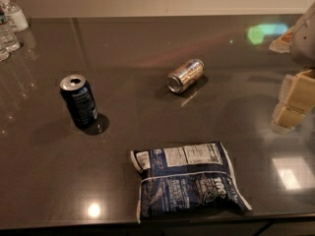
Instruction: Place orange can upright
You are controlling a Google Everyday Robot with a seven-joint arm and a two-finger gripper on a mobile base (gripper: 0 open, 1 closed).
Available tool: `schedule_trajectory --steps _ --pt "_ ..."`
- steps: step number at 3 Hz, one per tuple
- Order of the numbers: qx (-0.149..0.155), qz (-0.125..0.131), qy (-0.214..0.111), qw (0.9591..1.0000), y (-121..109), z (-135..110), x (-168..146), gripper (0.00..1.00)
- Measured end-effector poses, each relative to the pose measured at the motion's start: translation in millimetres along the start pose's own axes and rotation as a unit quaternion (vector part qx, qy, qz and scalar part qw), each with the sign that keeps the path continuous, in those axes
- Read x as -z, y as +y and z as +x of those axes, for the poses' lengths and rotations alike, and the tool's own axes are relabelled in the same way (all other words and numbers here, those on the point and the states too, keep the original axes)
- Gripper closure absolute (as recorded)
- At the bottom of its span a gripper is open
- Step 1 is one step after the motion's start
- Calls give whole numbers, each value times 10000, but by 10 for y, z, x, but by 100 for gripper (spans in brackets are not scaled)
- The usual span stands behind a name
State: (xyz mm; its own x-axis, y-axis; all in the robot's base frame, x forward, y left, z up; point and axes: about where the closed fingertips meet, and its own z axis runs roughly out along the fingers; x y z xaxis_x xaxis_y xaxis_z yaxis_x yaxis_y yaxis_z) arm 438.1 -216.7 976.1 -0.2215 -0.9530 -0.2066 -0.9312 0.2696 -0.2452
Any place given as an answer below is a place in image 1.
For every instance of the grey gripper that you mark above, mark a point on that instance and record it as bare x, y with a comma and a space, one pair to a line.
305, 39

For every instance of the orange soda can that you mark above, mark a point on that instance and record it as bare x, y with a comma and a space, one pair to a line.
185, 76

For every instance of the dark blue soda can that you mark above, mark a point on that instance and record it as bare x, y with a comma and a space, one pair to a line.
77, 93

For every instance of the blue chip bag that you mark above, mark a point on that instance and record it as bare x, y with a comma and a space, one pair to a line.
181, 179

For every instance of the white pump sanitizer bottle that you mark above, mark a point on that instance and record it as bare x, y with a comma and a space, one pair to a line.
15, 15

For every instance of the clear plastic water bottle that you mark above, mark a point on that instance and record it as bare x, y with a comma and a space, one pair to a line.
7, 36

